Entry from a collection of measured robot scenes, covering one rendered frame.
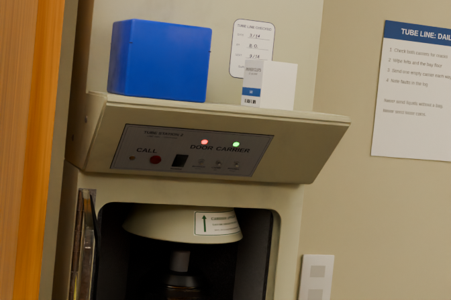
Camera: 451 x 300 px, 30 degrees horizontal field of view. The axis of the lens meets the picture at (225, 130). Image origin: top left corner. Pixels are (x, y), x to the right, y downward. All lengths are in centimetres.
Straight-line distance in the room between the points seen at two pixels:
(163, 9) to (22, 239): 34
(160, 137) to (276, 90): 16
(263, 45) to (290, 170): 17
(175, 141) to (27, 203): 19
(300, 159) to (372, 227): 67
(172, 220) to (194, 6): 29
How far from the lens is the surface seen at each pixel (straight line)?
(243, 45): 114
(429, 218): 183
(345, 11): 169
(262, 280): 123
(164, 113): 99
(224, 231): 118
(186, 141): 103
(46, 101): 98
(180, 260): 124
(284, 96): 107
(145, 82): 98
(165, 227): 116
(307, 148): 109
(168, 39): 99
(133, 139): 102
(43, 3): 98
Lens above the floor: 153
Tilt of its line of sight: 3 degrees down
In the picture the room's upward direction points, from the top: 6 degrees clockwise
